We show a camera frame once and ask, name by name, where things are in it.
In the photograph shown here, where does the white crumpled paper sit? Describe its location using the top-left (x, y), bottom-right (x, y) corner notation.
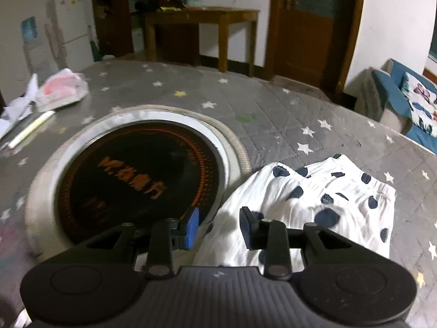
top-left (0, 73), bottom-right (39, 138)

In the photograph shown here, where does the pink tissue pack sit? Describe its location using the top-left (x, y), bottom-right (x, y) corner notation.
top-left (35, 68), bottom-right (89, 113)

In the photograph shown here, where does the wooden side table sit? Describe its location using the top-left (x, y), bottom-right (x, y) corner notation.
top-left (144, 5), bottom-right (261, 74)

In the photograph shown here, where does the white refrigerator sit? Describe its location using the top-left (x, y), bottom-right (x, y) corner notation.
top-left (48, 0), bottom-right (94, 72)

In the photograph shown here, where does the brown wooden door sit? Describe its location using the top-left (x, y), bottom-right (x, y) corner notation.
top-left (264, 0), bottom-right (364, 95)

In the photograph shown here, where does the dark wooden shelf cabinet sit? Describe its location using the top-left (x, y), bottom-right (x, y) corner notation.
top-left (92, 0), bottom-right (183, 57)

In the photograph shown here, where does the blue sofa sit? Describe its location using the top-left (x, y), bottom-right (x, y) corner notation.
top-left (355, 58), bottom-right (436, 153)

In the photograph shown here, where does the white marker pen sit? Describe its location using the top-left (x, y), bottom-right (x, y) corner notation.
top-left (7, 110), bottom-right (55, 149)

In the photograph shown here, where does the butterfly pattern pillow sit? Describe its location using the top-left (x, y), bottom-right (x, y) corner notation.
top-left (401, 73), bottom-right (436, 137)

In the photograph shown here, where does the white polka dot garment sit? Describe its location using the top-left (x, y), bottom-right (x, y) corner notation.
top-left (193, 154), bottom-right (396, 269)

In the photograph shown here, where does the round induction cooktop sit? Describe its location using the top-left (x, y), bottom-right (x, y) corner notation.
top-left (25, 105), bottom-right (252, 260)

